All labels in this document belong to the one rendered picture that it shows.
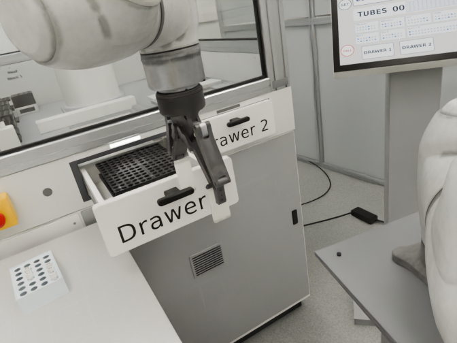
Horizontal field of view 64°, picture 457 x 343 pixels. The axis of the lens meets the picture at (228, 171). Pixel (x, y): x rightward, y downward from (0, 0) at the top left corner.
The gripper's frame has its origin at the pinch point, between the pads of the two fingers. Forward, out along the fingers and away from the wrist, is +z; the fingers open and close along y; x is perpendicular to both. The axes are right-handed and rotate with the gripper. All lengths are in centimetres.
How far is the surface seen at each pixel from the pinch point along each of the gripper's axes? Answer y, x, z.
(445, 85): 54, -158, 24
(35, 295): 12.4, 32.0, 12.3
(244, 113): 37.6, -32.5, -0.3
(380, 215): 66, -126, 91
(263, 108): 38, -39, 0
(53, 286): 12.7, 28.8, 12.2
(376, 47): 28, -77, -10
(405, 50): 21, -82, -9
